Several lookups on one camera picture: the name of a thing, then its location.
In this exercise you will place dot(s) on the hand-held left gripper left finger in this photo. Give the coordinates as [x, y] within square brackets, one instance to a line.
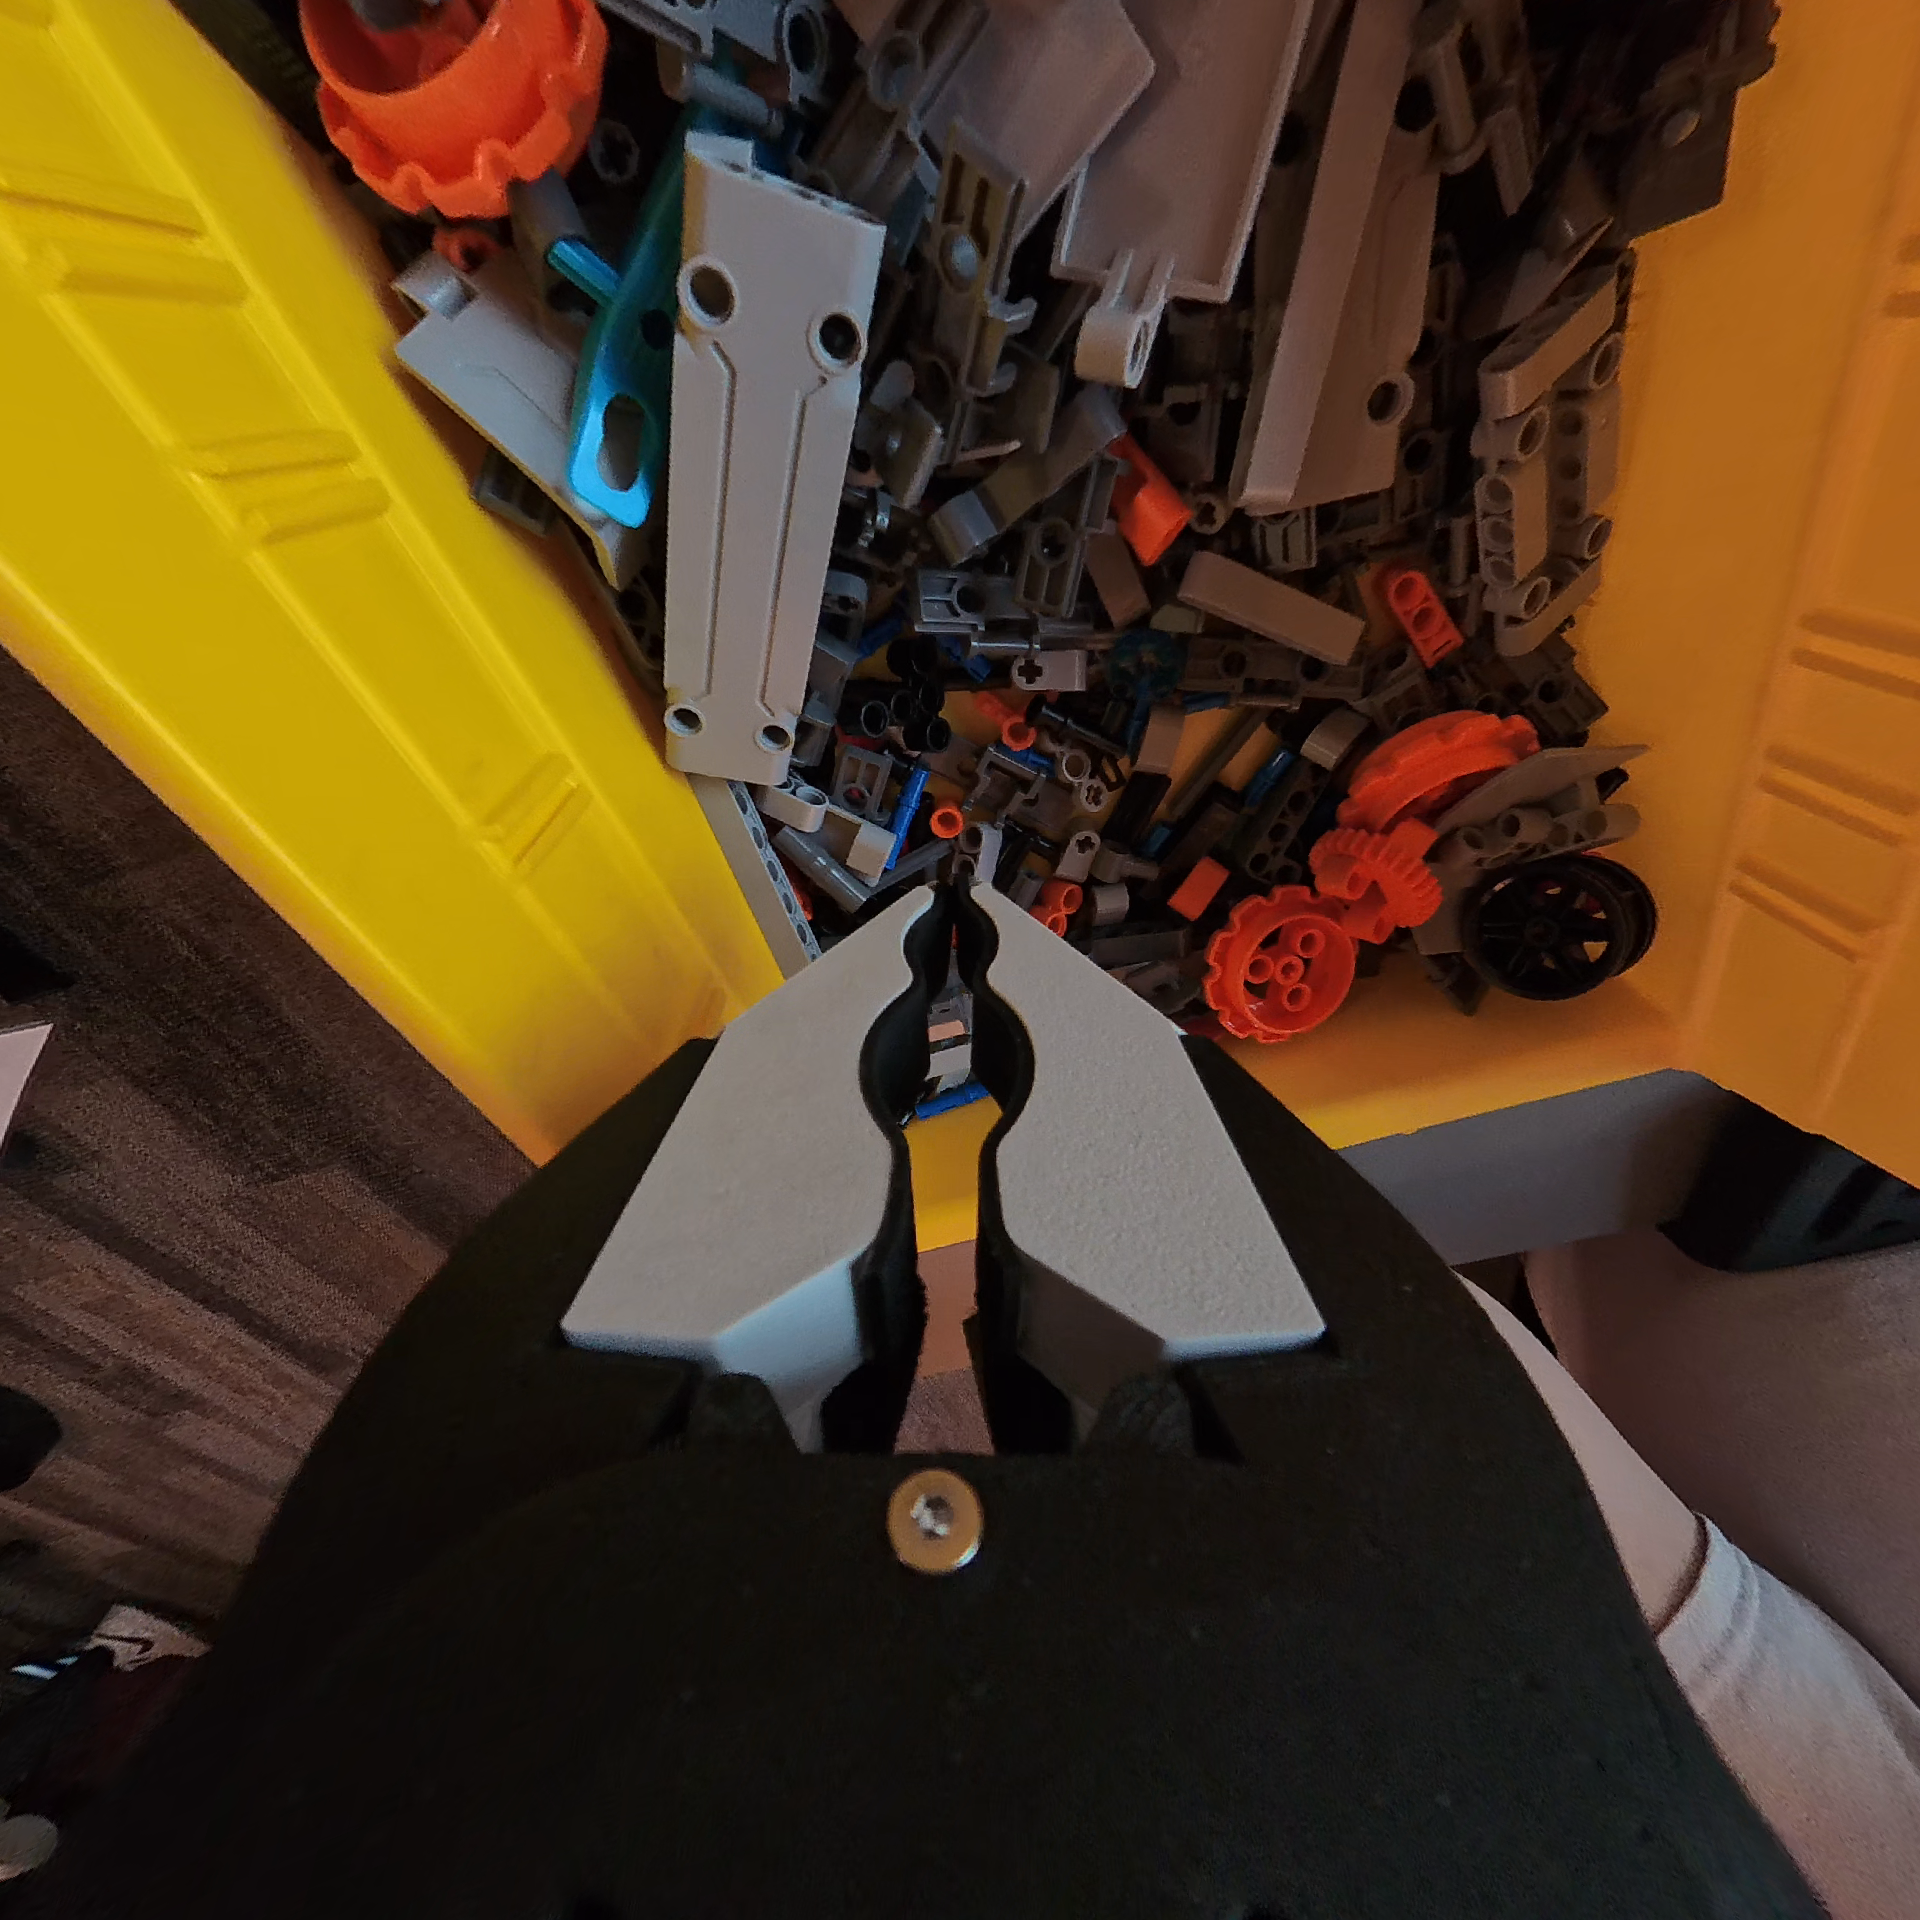
[734, 1202]

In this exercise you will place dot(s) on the black spoked wheel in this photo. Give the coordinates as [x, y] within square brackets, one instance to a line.
[1559, 926]

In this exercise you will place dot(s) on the teal brick separator tool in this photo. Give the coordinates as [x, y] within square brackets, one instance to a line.
[622, 375]

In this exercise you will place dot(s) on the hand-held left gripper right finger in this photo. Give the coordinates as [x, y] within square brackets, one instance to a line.
[1155, 1202]

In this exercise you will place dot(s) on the long light grey panel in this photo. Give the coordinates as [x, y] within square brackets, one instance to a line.
[765, 495]

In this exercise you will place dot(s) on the large orange wheel hub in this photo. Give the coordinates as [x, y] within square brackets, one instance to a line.
[451, 120]

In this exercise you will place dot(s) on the pile of building pieces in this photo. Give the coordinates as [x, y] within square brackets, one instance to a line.
[1231, 495]

